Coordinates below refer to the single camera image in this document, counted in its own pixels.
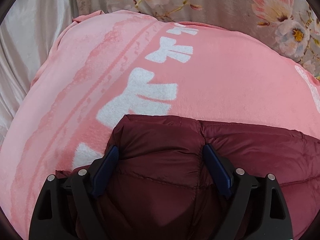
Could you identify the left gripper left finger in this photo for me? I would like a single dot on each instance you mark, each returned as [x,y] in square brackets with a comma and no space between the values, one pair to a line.
[66,208]

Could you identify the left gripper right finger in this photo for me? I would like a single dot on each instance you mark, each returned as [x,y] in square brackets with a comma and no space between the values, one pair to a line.
[256,207]

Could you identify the maroon quilted puffer jacket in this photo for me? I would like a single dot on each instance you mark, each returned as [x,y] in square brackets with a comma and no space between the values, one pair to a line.
[162,190]

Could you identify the pink fleece blanket white bows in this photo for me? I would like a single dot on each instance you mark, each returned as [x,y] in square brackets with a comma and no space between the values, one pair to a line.
[105,66]

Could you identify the silver satin curtain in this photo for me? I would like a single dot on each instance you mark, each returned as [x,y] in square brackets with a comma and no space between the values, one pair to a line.
[28,32]

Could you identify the grey floral bed sheet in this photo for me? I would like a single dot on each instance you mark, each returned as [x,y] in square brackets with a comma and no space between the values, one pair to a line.
[290,27]

